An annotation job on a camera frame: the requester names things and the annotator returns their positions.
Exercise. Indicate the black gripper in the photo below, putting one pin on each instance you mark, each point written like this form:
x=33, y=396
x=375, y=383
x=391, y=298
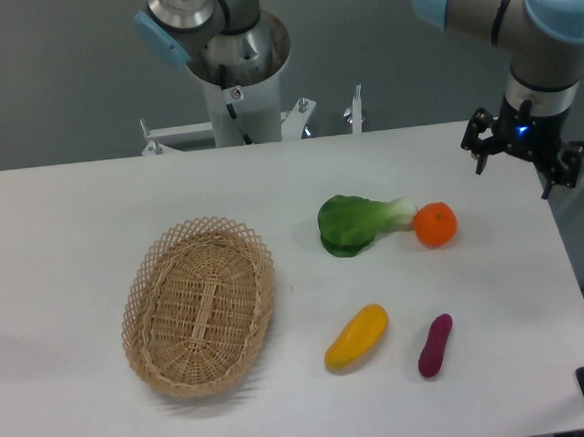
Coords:
x=529, y=126

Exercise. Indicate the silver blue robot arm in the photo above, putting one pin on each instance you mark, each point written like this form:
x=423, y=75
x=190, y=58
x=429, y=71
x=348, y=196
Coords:
x=545, y=39

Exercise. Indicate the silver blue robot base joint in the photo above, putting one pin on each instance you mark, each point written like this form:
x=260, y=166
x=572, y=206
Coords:
x=175, y=30

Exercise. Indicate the purple sweet potato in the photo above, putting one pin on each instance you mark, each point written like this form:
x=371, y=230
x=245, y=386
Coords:
x=433, y=352

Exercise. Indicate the orange tangerine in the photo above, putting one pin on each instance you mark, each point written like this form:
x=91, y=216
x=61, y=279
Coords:
x=435, y=224

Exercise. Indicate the green bok choy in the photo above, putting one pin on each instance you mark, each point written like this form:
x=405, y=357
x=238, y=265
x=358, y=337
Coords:
x=347, y=225

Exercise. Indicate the woven wicker basket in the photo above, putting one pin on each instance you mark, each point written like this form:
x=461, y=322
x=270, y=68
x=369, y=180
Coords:
x=199, y=307

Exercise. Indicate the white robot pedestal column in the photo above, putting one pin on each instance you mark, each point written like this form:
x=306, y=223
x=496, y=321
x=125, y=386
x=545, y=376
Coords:
x=247, y=108

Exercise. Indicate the white metal base frame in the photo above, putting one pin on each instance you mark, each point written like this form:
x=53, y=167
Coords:
x=204, y=136

